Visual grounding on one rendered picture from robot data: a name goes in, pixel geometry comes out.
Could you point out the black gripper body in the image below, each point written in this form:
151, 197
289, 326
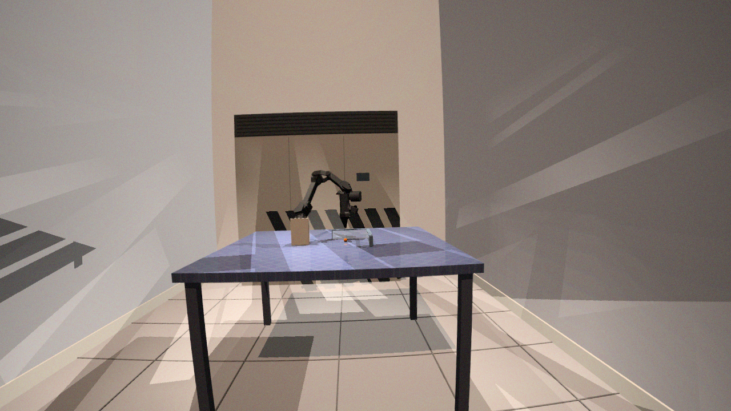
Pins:
343, 209

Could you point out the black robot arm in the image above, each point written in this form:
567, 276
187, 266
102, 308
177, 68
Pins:
304, 207

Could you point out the clear l-shaped low wall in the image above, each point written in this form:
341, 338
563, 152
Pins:
351, 234

